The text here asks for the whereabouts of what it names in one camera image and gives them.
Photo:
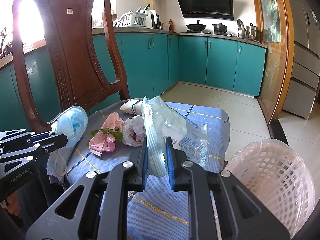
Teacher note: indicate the white plastic bag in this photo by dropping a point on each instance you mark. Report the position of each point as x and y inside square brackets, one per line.
[133, 131]

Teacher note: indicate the glass sliding door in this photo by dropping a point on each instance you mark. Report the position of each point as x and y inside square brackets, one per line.
[275, 20]

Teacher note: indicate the teal lower cabinets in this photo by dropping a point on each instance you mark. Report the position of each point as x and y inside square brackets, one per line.
[153, 64]

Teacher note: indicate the paper cup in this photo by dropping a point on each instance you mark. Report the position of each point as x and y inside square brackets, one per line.
[133, 106]

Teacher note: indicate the dark wooden chair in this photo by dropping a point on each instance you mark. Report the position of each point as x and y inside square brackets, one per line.
[78, 75]

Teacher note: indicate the black cooking pot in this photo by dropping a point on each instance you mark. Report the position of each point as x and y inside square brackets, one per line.
[220, 28]

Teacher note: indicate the person's left hand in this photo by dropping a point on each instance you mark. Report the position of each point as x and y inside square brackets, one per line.
[13, 205]

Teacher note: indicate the white dish rack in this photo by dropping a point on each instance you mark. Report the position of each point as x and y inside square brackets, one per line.
[131, 19]

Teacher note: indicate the pink plastic wrapper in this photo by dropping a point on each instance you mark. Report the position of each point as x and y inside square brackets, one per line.
[98, 147]

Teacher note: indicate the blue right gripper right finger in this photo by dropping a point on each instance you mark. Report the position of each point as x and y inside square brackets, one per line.
[175, 158]

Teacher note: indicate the white plastic trash basket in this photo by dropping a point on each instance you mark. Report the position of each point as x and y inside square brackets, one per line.
[279, 178]

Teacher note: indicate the black range hood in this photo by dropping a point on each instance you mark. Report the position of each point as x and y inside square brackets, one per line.
[220, 9]

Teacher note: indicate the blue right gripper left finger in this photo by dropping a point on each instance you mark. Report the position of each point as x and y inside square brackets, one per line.
[140, 159]

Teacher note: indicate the steel stock pot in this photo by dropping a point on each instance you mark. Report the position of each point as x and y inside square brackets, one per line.
[253, 33]

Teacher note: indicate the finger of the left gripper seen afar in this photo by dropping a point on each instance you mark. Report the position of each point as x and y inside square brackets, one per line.
[51, 141]

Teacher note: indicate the blue face mask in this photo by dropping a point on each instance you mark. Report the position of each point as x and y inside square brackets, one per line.
[72, 123]

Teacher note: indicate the clear plastic bag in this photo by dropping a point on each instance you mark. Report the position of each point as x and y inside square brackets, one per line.
[161, 122]

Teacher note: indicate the green leafy sprig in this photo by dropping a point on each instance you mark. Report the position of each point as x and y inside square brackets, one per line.
[102, 134]

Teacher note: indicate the silver refrigerator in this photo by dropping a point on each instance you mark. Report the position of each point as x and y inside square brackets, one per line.
[304, 83]

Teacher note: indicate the black wok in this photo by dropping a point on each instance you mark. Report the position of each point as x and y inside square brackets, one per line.
[196, 28]

